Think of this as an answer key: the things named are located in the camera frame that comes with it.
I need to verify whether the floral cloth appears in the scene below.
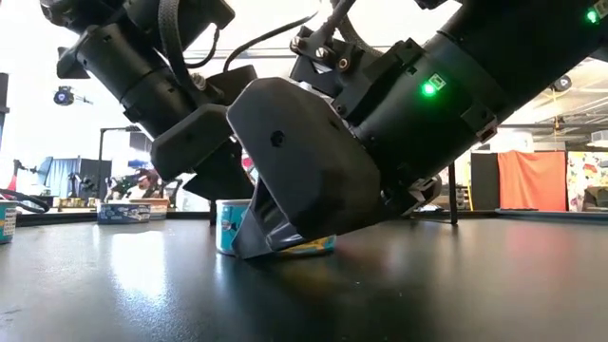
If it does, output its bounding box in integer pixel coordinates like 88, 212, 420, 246
566, 150, 608, 214

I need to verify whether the orange cloth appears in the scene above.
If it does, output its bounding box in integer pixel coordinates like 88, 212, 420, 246
497, 150, 568, 213

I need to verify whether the black round spotlight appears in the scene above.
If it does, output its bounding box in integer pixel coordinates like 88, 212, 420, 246
550, 74, 574, 94
52, 85, 76, 107

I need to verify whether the wooden shelf black metal frame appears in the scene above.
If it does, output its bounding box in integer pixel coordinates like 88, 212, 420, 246
208, 161, 460, 227

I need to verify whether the black table mat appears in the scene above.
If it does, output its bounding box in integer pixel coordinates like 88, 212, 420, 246
0, 216, 608, 342

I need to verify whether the gold-lid can cream label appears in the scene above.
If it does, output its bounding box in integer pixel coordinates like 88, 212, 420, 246
127, 197, 170, 221

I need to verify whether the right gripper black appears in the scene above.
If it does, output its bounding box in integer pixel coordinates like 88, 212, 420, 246
227, 78, 381, 260

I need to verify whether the blue grey curtain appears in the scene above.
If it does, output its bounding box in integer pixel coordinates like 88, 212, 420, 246
37, 156, 113, 199

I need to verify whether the silver-lid can blue label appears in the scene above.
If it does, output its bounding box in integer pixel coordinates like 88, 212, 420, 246
96, 201, 152, 225

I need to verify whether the black curved cable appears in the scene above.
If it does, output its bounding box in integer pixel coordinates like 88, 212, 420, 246
0, 187, 51, 214

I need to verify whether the black metal stand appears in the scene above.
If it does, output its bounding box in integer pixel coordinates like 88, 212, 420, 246
97, 125, 158, 205

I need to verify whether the black partition panel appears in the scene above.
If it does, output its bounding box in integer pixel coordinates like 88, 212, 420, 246
469, 152, 500, 210

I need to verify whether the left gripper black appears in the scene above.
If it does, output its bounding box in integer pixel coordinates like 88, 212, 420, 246
151, 104, 257, 200

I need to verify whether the silver-lid can teal label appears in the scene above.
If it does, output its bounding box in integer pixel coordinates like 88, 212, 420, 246
216, 199, 337, 258
0, 199, 20, 245

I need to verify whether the person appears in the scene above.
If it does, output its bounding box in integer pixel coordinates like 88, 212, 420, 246
127, 168, 161, 200

